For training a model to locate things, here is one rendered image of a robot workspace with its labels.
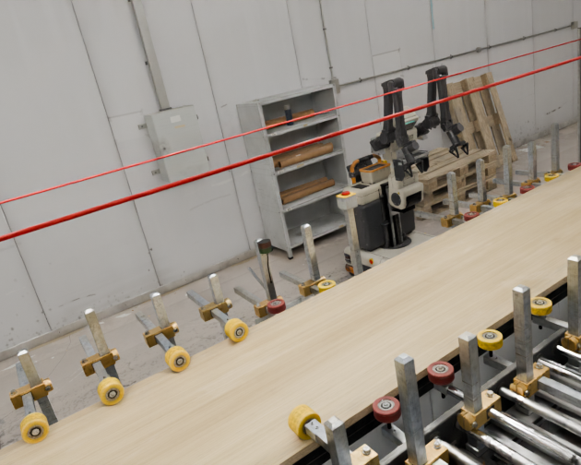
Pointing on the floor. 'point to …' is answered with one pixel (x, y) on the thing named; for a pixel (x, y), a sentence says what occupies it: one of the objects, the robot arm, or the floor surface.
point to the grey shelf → (273, 216)
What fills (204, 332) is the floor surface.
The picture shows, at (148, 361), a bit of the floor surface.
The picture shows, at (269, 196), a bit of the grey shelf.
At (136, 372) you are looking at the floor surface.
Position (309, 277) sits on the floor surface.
